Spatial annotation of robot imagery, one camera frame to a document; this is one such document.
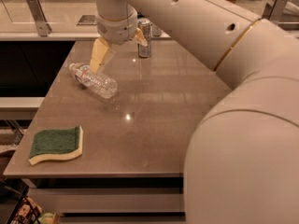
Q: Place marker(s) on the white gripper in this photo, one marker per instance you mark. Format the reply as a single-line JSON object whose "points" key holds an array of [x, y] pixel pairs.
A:
{"points": [[120, 31]]}

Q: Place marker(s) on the clear plastic water bottle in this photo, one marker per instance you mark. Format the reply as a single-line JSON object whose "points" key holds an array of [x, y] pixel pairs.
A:
{"points": [[101, 84]]}

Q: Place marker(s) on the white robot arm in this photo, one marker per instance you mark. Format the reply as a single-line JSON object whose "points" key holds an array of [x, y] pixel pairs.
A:
{"points": [[242, 163]]}

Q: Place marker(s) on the silver drink can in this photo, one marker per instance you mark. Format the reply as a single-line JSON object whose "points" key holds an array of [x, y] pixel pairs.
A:
{"points": [[144, 49]]}

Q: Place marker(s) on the green and yellow sponge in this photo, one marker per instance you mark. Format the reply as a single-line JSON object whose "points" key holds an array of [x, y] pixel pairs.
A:
{"points": [[56, 145]]}

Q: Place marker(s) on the left metal glass bracket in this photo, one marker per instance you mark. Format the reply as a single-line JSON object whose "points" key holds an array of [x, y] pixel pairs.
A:
{"points": [[42, 26]]}

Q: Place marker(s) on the metal glass bracket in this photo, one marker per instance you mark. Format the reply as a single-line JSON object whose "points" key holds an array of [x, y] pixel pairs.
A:
{"points": [[42, 26], [275, 12]]}

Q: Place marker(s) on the right metal glass bracket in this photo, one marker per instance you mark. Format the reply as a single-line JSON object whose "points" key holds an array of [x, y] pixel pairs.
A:
{"points": [[275, 12]]}

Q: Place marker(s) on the black wire snack basket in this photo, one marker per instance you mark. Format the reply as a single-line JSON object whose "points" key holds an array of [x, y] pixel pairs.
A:
{"points": [[12, 194]]}

